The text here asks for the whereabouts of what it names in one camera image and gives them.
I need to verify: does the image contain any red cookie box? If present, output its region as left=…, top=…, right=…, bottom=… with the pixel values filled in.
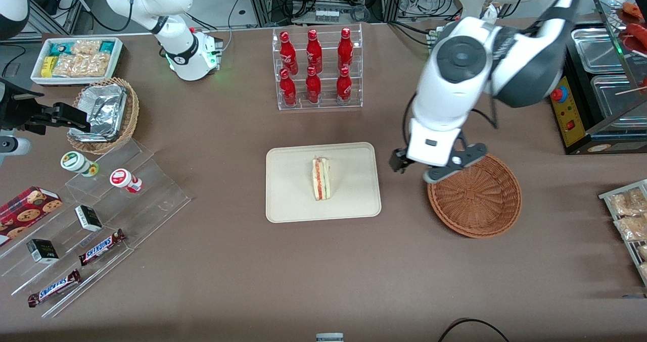
left=0, top=186, right=64, bottom=247

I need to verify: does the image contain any black floor cable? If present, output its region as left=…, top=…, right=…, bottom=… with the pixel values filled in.
left=437, top=318, right=511, bottom=342

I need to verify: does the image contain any red lid yogurt cup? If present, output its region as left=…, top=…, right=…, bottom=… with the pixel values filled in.
left=109, top=168, right=144, bottom=194

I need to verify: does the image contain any beige plastic tray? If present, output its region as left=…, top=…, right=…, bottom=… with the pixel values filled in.
left=266, top=142, right=382, bottom=224

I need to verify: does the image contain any clear pastry bag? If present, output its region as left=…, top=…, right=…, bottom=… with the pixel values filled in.
left=614, top=215, right=647, bottom=242
left=609, top=187, right=647, bottom=217

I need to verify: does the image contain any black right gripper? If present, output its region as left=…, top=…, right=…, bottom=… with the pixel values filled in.
left=0, top=78, right=92, bottom=134

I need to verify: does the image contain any triangle sandwich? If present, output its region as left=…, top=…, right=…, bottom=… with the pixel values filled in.
left=311, top=156, right=332, bottom=202

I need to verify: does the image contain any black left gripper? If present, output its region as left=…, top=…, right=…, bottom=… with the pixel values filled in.
left=389, top=149, right=417, bottom=174

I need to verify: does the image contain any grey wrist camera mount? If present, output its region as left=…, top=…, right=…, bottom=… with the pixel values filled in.
left=0, top=136, right=32, bottom=156
left=423, top=142, right=487, bottom=184

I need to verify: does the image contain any tan wicker basket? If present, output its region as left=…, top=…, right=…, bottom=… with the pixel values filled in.
left=67, top=77, right=140, bottom=155

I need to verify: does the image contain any white rectangular snack bin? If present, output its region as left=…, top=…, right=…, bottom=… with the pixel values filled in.
left=30, top=37, right=124, bottom=87

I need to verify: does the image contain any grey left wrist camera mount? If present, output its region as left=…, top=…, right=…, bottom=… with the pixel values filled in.
left=423, top=142, right=487, bottom=184

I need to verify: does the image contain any red cola bottle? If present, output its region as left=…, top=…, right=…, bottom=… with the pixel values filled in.
left=337, top=27, right=354, bottom=72
left=336, top=67, right=353, bottom=106
left=279, top=31, right=299, bottom=75
left=306, top=29, right=324, bottom=74
left=305, top=66, right=322, bottom=105
left=279, top=68, right=298, bottom=107

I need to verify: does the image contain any green lid yogurt cup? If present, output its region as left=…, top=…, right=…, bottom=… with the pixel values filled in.
left=60, top=151, right=100, bottom=178

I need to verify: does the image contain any snickers chocolate bar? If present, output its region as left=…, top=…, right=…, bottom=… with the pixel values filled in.
left=78, top=229, right=127, bottom=267
left=27, top=269, right=82, bottom=308

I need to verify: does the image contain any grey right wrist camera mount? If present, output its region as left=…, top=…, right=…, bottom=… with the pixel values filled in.
left=0, top=136, right=32, bottom=156

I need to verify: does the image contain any clear acrylic bottle rack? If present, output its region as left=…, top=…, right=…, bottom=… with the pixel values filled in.
left=272, top=23, right=364, bottom=111

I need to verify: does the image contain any clear cracker bag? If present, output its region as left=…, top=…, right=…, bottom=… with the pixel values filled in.
left=53, top=53, right=111, bottom=78
left=71, top=40, right=103, bottom=56

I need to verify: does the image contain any tray of packaged snacks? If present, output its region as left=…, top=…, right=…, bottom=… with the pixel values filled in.
left=598, top=179, right=647, bottom=287

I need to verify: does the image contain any clear acrylic step shelf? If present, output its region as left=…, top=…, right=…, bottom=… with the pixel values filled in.
left=0, top=139, right=192, bottom=319

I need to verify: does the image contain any brown round wicker basket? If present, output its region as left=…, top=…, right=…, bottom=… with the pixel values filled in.
left=427, top=153, right=522, bottom=239

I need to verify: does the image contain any silver foil container stack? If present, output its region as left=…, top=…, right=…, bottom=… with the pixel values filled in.
left=69, top=83, right=127, bottom=142

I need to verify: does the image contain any small black box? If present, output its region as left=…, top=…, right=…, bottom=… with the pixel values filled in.
left=74, top=205, right=103, bottom=232
left=26, top=238, right=60, bottom=265

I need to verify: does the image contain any black hot dog machine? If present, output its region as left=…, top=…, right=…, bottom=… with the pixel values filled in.
left=548, top=0, right=647, bottom=156

